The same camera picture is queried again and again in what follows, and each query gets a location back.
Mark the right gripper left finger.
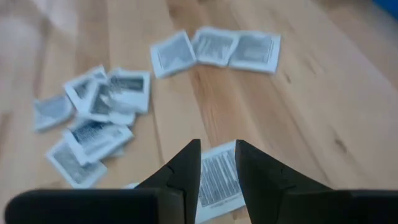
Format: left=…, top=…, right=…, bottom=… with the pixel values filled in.
left=4, top=139, right=202, bottom=224

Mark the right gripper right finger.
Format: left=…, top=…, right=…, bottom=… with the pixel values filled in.
left=235, top=139, right=398, bottom=224

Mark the translucent white packet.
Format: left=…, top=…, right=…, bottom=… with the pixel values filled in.
left=191, top=26, right=239, bottom=68

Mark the dark antiseptic towelette packet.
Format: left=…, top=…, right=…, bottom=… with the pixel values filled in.
left=107, top=68, right=152, bottom=114

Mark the crumpled white sachet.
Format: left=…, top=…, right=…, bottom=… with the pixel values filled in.
left=32, top=95, right=75, bottom=131

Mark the blue alcohol pad packet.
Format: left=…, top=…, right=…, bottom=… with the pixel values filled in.
left=150, top=30, right=197, bottom=79

